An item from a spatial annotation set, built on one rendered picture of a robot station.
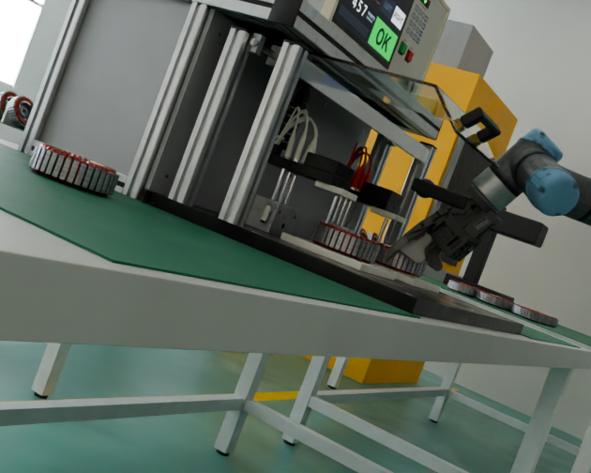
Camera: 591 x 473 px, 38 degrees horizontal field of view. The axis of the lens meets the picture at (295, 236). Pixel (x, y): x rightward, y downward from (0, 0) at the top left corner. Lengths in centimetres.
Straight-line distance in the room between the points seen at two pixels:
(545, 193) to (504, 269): 538
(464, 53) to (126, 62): 426
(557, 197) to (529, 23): 584
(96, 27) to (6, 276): 107
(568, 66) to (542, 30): 38
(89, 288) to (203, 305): 12
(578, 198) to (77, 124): 84
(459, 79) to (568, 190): 379
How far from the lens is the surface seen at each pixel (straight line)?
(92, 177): 110
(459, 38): 558
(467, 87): 518
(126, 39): 146
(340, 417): 315
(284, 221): 145
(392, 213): 160
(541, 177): 144
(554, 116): 696
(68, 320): 52
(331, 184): 138
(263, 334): 71
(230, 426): 281
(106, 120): 144
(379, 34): 158
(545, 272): 674
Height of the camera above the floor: 82
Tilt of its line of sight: 2 degrees down
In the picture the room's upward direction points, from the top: 21 degrees clockwise
